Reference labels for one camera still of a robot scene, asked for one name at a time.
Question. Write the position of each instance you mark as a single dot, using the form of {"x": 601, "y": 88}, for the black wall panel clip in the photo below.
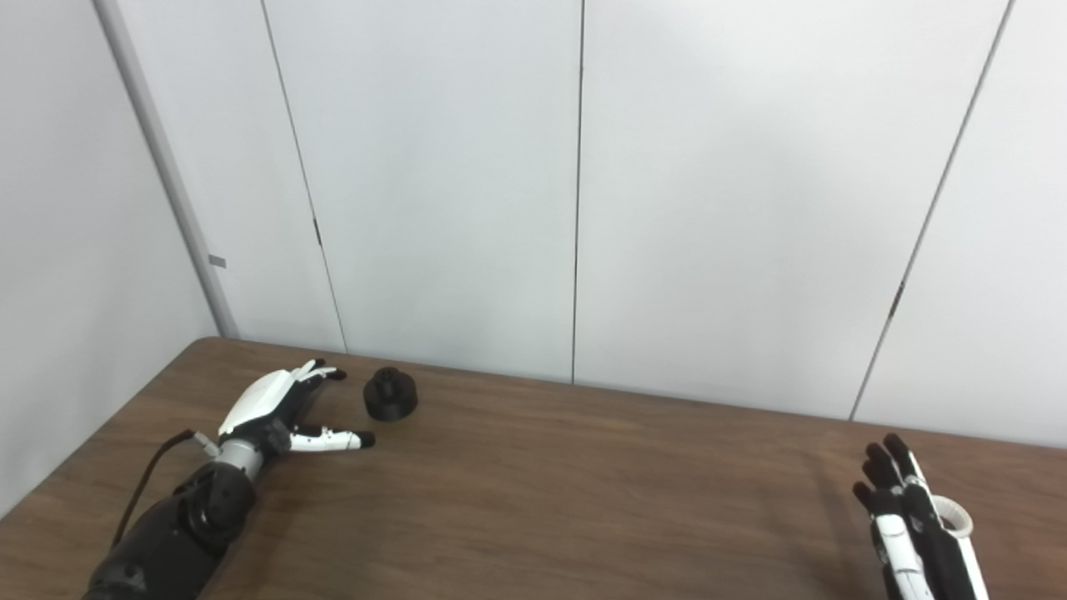
{"x": 317, "y": 232}

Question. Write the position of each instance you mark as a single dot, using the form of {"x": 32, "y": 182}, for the round black plastic part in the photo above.
{"x": 390, "y": 396}

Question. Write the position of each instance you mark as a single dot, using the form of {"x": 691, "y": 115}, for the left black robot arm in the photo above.
{"x": 179, "y": 533}

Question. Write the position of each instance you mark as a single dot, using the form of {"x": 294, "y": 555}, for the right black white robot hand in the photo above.
{"x": 917, "y": 550}

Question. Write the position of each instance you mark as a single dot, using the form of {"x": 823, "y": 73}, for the gray wall corner post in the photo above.
{"x": 167, "y": 175}

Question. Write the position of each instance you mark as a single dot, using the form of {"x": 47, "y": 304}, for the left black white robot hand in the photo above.
{"x": 258, "y": 400}

